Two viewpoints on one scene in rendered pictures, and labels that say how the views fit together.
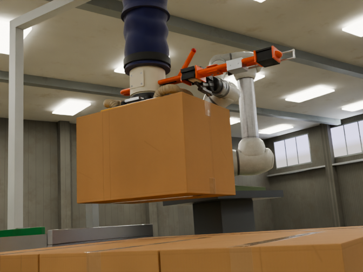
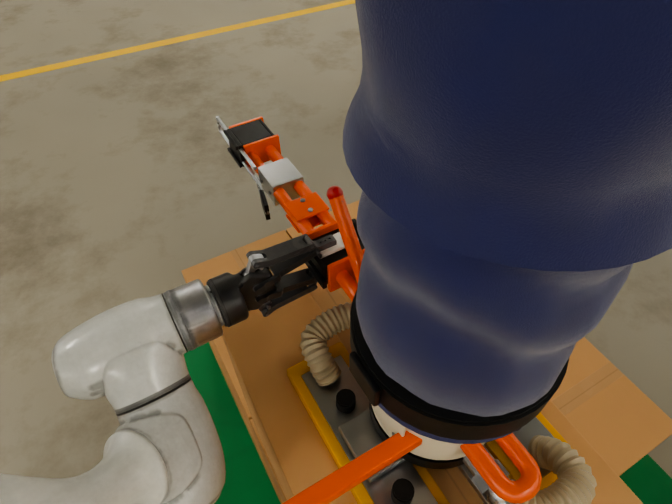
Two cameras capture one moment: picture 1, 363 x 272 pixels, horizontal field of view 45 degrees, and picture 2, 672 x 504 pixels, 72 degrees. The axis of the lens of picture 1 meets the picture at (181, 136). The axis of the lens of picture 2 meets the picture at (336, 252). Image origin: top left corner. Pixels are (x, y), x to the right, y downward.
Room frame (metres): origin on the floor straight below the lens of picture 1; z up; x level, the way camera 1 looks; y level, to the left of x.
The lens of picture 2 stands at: (2.29, 0.16, 1.79)
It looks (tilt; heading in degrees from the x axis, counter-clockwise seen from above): 49 degrees down; 208
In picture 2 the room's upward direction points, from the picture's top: straight up
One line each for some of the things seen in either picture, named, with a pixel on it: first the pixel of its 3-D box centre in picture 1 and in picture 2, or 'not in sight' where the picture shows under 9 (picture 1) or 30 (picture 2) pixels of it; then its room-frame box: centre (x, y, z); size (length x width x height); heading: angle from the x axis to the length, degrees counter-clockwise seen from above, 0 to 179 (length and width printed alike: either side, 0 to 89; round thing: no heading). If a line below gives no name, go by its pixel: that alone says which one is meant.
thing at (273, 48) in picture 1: (267, 56); (255, 141); (1.67, -0.36, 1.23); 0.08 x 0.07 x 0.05; 58
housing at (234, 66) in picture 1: (237, 66); (281, 181); (1.74, -0.25, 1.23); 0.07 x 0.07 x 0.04; 58
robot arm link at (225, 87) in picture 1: (218, 87); (196, 313); (2.05, -0.20, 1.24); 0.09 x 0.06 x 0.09; 59
